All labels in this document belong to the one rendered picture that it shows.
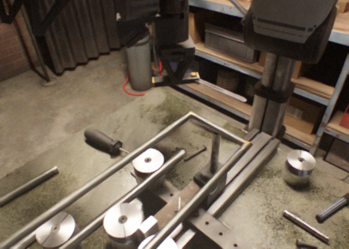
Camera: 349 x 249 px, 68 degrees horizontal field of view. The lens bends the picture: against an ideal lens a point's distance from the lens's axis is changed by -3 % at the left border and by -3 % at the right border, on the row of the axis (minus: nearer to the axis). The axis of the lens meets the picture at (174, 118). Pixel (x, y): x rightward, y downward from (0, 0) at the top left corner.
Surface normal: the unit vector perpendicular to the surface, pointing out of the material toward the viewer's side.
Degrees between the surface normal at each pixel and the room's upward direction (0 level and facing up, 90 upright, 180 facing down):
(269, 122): 90
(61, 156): 0
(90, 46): 89
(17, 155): 0
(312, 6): 92
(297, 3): 90
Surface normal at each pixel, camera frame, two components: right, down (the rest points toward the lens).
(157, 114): -0.04, -0.77
